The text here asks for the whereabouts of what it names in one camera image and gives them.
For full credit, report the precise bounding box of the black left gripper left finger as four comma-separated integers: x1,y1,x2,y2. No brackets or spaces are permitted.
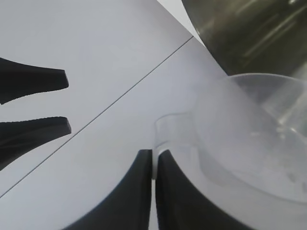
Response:
66,149,153,230

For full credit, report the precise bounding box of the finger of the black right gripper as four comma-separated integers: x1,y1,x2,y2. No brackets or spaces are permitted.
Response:
0,57,69,105
0,116,72,171

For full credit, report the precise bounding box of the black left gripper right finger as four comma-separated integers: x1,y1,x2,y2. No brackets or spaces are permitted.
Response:
155,149,243,230

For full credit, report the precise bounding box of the clear plastic measuring cup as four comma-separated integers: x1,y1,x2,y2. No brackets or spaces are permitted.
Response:
153,73,307,204

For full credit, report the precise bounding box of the stainless steel mixing bowl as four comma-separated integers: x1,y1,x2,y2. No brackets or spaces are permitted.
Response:
181,0,307,81

